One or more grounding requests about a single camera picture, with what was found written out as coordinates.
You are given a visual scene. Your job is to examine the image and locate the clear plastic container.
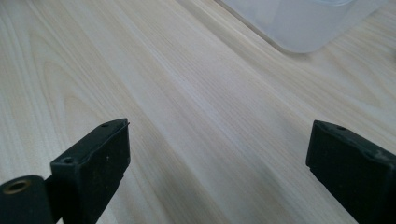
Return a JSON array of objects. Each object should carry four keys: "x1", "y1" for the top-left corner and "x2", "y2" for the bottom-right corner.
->
[{"x1": 218, "y1": 0, "x2": 389, "y2": 54}]

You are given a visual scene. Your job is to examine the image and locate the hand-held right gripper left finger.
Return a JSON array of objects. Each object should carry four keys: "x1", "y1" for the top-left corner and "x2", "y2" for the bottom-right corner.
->
[{"x1": 49, "y1": 118, "x2": 132, "y2": 224}]

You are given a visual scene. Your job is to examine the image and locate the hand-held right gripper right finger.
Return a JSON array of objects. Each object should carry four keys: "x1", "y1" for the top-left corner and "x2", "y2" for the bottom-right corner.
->
[{"x1": 305, "y1": 119, "x2": 396, "y2": 224}]

